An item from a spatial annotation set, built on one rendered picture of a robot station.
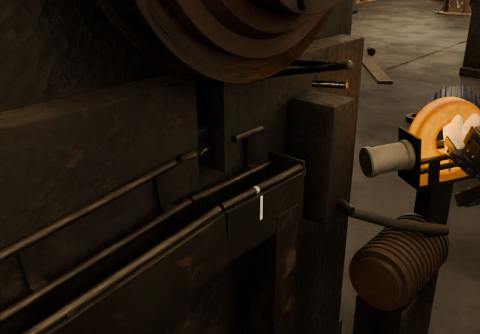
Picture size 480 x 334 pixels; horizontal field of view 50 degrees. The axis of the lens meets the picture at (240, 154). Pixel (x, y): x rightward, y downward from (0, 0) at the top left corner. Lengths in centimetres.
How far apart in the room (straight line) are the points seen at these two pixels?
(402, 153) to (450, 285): 95
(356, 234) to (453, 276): 39
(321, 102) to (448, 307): 105
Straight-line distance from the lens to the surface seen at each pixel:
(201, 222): 70
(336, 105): 91
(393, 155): 102
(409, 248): 104
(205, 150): 83
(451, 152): 101
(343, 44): 109
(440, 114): 105
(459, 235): 222
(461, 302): 184
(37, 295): 67
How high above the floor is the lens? 105
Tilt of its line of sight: 22 degrees down
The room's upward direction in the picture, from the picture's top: straight up
